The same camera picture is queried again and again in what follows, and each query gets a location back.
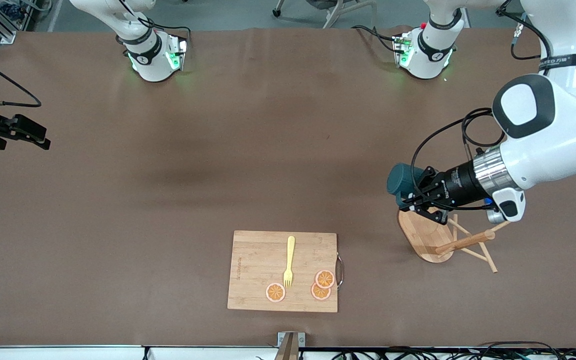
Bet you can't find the dark teal mug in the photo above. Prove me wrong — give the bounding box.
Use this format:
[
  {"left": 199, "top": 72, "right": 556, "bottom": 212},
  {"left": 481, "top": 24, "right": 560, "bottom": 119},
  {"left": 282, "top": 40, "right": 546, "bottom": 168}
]
[{"left": 386, "top": 162, "right": 428, "bottom": 207}]

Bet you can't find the wooden mug rack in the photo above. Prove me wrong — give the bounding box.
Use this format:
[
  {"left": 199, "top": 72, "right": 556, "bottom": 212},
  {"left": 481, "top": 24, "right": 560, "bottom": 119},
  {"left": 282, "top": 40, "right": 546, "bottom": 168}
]
[{"left": 398, "top": 207, "right": 513, "bottom": 274}]

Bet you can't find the orange slice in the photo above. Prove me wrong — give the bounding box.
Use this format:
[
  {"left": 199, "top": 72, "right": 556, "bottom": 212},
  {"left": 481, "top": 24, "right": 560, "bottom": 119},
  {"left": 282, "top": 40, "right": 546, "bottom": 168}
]
[
  {"left": 310, "top": 281, "right": 332, "bottom": 301},
  {"left": 314, "top": 269, "right": 336, "bottom": 290},
  {"left": 265, "top": 282, "right": 287, "bottom": 303}
]

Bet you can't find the yellow plastic fork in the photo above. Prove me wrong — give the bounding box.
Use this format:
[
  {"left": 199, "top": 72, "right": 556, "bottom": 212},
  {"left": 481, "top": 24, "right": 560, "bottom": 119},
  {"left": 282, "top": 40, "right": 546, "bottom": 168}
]
[{"left": 282, "top": 235, "right": 297, "bottom": 290}]

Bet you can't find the bamboo cutting board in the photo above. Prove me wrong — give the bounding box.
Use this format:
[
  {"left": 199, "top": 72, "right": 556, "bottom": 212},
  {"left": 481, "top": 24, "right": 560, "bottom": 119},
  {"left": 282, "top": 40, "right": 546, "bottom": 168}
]
[{"left": 227, "top": 230, "right": 345, "bottom": 314}]

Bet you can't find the grey office chair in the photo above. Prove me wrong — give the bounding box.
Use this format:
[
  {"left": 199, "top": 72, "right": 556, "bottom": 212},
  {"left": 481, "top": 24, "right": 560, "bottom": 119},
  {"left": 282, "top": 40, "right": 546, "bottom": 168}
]
[{"left": 272, "top": 0, "right": 378, "bottom": 29}]

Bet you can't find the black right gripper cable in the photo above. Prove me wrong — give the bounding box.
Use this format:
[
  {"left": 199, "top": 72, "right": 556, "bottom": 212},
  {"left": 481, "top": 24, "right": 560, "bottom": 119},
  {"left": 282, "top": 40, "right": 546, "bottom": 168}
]
[{"left": 0, "top": 47, "right": 42, "bottom": 108}]

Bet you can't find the black cable bundle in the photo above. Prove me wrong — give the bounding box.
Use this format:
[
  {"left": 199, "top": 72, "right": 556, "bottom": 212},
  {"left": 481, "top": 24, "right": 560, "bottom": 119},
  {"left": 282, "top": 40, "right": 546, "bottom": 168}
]
[{"left": 330, "top": 341, "right": 576, "bottom": 360}]

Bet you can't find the black left base cable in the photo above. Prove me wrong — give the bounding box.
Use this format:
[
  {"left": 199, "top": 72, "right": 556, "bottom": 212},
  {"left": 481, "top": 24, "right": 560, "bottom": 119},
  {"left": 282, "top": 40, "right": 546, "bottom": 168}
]
[{"left": 352, "top": 24, "right": 404, "bottom": 53}]

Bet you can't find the black base cable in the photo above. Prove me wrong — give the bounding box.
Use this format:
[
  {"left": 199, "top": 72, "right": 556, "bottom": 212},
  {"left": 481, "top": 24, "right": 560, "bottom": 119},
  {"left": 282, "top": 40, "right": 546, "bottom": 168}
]
[
  {"left": 352, "top": 24, "right": 404, "bottom": 53},
  {"left": 117, "top": 0, "right": 192, "bottom": 56}
]

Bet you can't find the black right base cable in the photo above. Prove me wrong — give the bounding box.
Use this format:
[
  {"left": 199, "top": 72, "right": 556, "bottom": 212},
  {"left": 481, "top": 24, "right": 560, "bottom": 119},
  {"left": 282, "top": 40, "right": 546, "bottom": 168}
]
[{"left": 117, "top": 0, "right": 192, "bottom": 56}]

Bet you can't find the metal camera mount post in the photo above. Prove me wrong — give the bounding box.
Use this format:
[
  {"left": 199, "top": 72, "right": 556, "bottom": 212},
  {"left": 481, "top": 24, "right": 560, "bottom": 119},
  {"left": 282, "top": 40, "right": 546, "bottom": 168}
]
[{"left": 273, "top": 331, "right": 307, "bottom": 360}]

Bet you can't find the white table front rail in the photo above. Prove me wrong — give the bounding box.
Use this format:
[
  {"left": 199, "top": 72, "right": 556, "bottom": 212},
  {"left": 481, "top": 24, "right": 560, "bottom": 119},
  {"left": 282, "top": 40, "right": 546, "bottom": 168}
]
[{"left": 0, "top": 345, "right": 576, "bottom": 360}]

